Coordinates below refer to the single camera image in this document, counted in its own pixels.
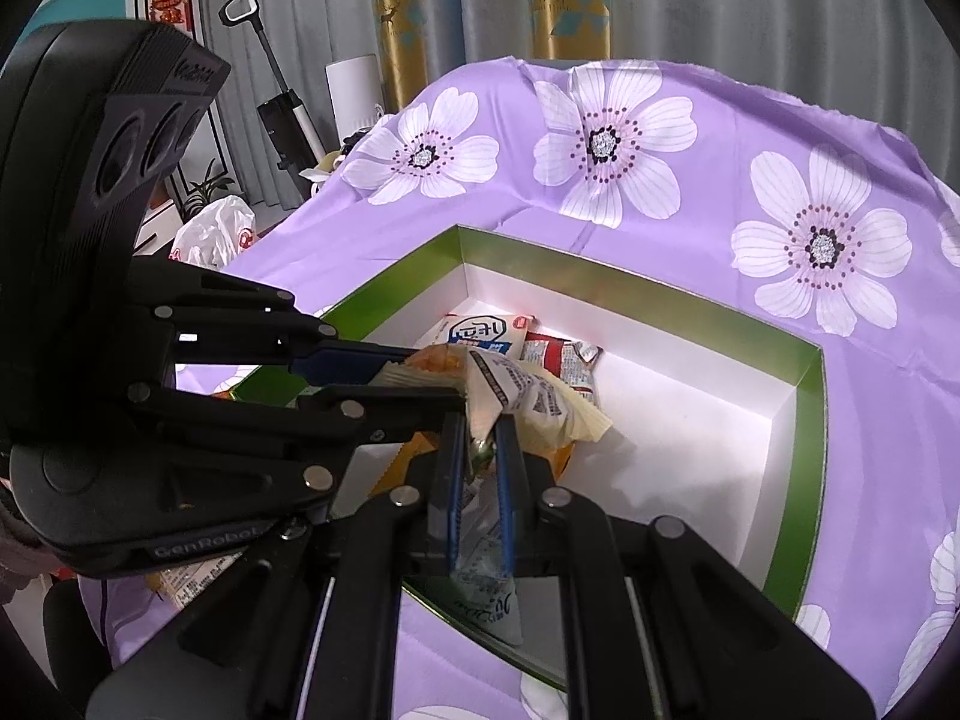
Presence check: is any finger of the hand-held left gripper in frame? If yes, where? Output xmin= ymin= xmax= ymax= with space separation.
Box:
xmin=131 ymin=259 xmax=421 ymax=385
xmin=45 ymin=384 xmax=467 ymax=500

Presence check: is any black white small object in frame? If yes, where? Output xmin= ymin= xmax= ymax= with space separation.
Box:
xmin=300 ymin=131 xmax=372 ymax=181

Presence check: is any cream barcode snack packet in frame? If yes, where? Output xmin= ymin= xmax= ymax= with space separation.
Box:
xmin=146 ymin=559 xmax=241 ymax=610

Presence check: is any white plastic bag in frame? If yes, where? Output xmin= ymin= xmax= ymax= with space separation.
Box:
xmin=171 ymin=195 xmax=260 ymax=271

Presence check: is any red white snack packet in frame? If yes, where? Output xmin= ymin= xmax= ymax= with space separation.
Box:
xmin=521 ymin=330 xmax=605 ymax=402

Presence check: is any white low cabinet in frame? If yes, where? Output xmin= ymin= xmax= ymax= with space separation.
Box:
xmin=131 ymin=199 xmax=188 ymax=256

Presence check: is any purple floral bedsheet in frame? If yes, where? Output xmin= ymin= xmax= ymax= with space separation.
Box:
xmin=79 ymin=56 xmax=960 ymax=720

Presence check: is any grey curtain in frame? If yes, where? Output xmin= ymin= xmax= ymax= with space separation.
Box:
xmin=199 ymin=0 xmax=960 ymax=203

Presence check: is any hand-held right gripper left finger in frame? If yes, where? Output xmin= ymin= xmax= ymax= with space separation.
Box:
xmin=86 ymin=412 xmax=470 ymax=720

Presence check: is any black upright vacuum cleaner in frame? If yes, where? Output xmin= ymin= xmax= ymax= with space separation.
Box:
xmin=217 ymin=0 xmax=327 ymax=170

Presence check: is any potted plant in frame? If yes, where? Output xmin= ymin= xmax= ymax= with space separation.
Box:
xmin=184 ymin=157 xmax=235 ymax=218

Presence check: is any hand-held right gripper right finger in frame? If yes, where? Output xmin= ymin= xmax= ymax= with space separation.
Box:
xmin=491 ymin=414 xmax=878 ymax=720

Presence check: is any green yellow snack packet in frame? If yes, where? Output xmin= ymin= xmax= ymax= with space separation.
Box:
xmin=375 ymin=343 xmax=612 ymax=646

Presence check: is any green cardboard box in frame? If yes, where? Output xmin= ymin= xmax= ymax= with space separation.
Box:
xmin=225 ymin=223 xmax=827 ymax=691

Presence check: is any white box appliance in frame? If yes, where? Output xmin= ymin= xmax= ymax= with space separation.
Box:
xmin=325 ymin=55 xmax=385 ymax=137

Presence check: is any white blue snack packet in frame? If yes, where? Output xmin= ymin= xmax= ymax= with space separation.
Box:
xmin=435 ymin=313 xmax=535 ymax=361

